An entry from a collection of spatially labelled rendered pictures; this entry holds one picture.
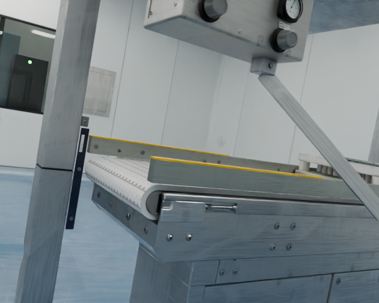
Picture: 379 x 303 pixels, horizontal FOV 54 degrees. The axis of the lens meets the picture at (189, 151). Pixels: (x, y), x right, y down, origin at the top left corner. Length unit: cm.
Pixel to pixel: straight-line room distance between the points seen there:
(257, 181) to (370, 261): 48
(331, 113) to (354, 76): 49
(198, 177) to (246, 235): 14
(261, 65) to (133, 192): 27
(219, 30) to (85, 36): 33
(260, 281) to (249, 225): 17
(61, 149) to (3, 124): 475
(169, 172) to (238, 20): 22
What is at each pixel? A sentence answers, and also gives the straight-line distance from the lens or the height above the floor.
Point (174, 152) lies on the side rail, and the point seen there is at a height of 94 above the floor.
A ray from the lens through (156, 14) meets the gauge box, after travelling 54.
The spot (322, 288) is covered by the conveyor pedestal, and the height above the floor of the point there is 70.
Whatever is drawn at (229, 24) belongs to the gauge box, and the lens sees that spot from 51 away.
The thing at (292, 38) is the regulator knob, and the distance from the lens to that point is 55.
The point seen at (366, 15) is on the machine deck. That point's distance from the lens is 101.
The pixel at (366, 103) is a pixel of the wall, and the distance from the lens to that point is 452.
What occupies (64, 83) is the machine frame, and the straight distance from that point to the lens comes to 74.
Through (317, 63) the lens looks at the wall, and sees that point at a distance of 508.
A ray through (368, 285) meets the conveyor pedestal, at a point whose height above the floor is 70.
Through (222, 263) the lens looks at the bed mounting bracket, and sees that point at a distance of 66.
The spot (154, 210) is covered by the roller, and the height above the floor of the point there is 87.
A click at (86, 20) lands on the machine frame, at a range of 76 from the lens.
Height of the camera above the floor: 99
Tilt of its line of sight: 3 degrees down
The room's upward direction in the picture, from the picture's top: 10 degrees clockwise
